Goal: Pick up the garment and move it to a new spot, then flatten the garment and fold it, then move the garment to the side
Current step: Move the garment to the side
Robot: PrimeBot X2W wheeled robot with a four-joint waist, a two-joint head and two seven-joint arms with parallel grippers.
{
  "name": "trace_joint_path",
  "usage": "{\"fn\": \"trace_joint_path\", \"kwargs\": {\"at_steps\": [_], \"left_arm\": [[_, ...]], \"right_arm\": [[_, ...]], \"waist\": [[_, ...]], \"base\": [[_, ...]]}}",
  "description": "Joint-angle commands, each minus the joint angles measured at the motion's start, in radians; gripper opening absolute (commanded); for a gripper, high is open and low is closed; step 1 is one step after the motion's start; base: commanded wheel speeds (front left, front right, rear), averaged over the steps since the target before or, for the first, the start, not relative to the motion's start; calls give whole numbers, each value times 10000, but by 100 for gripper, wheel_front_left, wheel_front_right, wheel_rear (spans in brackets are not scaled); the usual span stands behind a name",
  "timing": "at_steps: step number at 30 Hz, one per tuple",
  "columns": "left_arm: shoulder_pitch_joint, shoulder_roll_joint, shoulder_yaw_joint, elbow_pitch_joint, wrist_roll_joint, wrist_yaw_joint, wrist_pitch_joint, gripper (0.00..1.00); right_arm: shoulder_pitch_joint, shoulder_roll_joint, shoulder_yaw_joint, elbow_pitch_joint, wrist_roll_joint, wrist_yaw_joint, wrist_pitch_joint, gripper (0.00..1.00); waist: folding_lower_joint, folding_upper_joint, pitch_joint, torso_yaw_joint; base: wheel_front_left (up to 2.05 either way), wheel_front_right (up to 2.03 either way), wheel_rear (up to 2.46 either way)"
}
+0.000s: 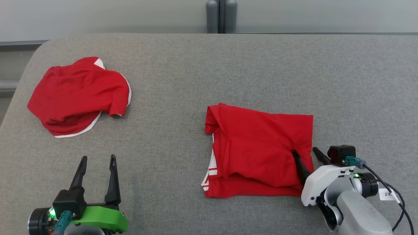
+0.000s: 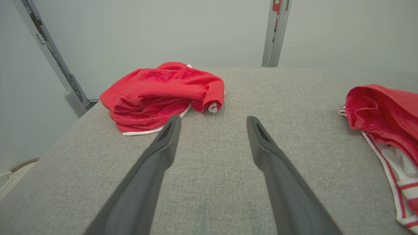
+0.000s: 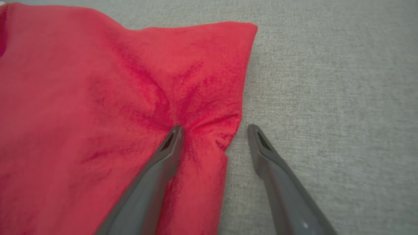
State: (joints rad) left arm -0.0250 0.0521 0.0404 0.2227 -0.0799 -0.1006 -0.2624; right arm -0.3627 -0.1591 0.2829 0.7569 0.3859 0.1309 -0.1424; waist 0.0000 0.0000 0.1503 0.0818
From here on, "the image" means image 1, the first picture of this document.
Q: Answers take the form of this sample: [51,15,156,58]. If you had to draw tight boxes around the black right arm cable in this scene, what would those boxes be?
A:
[362,163,414,235]

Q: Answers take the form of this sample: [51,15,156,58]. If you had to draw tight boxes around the red basketball jersey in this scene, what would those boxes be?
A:
[201,103,314,199]

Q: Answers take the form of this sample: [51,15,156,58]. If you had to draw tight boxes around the grey fabric sofa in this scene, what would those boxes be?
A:
[0,33,418,235]

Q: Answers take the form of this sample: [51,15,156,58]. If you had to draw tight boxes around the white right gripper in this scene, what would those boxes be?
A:
[292,147,356,207]

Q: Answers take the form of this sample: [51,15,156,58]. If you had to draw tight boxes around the white right cable label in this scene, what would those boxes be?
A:
[379,188,400,201]

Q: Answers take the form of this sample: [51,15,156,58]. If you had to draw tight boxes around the teal left cable connector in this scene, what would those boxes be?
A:
[54,211,73,235]

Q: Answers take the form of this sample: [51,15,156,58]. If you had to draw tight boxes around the red shorts with white trim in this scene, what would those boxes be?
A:
[27,56,132,138]

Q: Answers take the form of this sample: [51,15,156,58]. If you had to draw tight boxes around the teal cable connector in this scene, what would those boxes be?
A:
[54,211,73,235]
[345,156,367,169]

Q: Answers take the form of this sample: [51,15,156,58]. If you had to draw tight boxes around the grey partition post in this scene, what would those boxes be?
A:
[206,0,237,34]

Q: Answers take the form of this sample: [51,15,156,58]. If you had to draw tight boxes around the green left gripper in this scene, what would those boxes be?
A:
[69,155,128,233]

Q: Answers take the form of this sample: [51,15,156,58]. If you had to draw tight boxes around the teal right cable connector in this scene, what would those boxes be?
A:
[345,156,367,169]

